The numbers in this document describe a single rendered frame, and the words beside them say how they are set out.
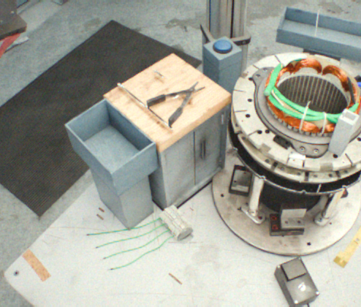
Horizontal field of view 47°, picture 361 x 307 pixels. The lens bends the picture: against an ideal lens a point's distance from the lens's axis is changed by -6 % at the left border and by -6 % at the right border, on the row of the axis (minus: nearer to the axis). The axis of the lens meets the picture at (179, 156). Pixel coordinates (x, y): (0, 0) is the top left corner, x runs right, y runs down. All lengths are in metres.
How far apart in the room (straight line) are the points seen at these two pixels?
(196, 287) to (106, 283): 0.21
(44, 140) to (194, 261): 1.48
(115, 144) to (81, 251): 0.28
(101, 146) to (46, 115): 1.51
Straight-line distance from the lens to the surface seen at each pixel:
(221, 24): 1.28
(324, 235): 1.08
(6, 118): 2.55
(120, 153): 0.95
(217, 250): 1.05
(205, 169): 1.09
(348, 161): 0.84
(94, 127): 0.98
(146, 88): 0.96
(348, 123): 0.77
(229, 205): 1.08
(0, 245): 2.11
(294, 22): 1.24
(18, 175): 2.26
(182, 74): 0.98
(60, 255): 1.09
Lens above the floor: 1.73
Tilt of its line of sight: 53 degrees down
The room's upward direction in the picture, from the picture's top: 3 degrees counter-clockwise
